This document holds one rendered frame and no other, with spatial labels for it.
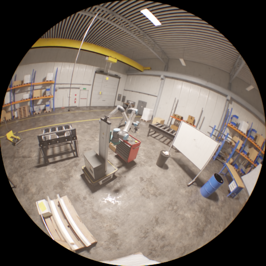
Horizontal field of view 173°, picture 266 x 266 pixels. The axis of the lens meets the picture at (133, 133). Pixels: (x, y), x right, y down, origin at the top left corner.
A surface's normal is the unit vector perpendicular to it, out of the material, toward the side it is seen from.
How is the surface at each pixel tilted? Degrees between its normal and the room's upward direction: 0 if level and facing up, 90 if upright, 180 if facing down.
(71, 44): 90
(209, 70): 90
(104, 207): 0
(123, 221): 0
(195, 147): 90
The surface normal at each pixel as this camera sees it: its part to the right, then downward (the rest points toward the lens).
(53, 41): 0.70, 0.44
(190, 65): -0.68, 0.16
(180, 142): -0.91, -0.04
